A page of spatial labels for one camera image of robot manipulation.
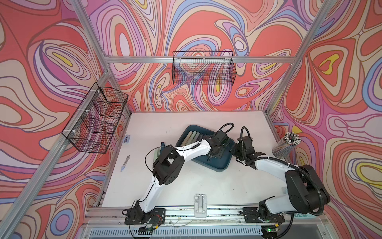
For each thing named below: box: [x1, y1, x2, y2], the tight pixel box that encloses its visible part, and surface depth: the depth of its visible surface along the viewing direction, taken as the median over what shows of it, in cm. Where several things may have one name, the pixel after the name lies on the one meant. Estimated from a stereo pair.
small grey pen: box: [120, 154, 131, 172], surface depth 94 cm
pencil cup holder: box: [272, 131, 301, 159], surface depth 87 cm
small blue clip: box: [123, 134, 131, 144], surface depth 103 cm
